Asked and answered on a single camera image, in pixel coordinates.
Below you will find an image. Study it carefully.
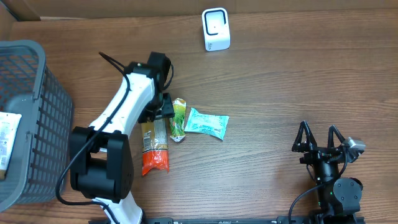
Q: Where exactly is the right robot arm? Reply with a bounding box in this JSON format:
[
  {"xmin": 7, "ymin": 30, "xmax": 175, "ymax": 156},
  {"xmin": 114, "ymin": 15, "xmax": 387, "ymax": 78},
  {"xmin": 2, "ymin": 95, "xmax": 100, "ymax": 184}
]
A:
[{"xmin": 287, "ymin": 121, "xmax": 366, "ymax": 223}]

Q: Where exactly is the teal snack packet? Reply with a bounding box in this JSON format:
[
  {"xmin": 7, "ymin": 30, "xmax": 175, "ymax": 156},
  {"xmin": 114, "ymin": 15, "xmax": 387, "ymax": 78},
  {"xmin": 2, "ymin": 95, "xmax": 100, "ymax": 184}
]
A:
[{"xmin": 184, "ymin": 108, "xmax": 229, "ymax": 141}]

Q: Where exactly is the green tea packet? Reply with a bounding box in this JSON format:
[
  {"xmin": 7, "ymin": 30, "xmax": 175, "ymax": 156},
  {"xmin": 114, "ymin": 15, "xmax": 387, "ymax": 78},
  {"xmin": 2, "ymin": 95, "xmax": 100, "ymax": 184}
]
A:
[{"xmin": 169, "ymin": 98, "xmax": 187, "ymax": 142}]

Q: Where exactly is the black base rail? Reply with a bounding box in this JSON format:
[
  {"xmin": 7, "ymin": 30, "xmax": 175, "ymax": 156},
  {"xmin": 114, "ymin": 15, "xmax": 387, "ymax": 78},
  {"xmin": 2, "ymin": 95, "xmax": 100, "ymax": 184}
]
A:
[{"xmin": 143, "ymin": 216, "xmax": 366, "ymax": 224}]

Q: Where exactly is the white conditioner tube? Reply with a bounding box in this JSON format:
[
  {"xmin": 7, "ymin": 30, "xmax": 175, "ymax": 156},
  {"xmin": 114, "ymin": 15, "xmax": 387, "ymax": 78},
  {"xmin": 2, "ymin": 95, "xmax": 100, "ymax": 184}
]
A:
[{"xmin": 1, "ymin": 112, "xmax": 22, "ymax": 180}]

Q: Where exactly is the orange noodle packet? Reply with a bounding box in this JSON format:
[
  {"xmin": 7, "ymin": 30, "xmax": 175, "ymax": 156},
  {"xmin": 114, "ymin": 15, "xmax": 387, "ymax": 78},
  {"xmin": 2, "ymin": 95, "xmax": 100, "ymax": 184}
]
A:
[{"xmin": 141, "ymin": 119, "xmax": 169, "ymax": 176}]

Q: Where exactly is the white barcode scanner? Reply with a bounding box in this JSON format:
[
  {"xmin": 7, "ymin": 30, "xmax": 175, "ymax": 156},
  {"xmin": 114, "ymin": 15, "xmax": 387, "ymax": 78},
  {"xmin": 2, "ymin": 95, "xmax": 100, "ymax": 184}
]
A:
[{"xmin": 201, "ymin": 7, "xmax": 231, "ymax": 52}]

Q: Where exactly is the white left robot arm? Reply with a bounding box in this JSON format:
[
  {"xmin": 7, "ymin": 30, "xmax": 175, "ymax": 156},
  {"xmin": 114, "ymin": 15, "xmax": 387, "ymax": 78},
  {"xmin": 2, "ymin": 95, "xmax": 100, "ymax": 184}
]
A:
[{"xmin": 63, "ymin": 52, "xmax": 175, "ymax": 223}]

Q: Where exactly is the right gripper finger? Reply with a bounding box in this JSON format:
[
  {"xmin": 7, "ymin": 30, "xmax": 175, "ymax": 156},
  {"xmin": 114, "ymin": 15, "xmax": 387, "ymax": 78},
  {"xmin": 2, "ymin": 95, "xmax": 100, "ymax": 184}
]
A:
[
  {"xmin": 327, "ymin": 125, "xmax": 345, "ymax": 148},
  {"xmin": 292, "ymin": 121, "xmax": 317, "ymax": 152}
]

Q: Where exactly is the grey plastic basket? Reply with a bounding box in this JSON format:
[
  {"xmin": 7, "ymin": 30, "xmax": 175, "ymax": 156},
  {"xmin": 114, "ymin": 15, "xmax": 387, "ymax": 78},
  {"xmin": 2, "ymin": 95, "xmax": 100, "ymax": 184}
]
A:
[{"xmin": 1, "ymin": 40, "xmax": 74, "ymax": 211}]

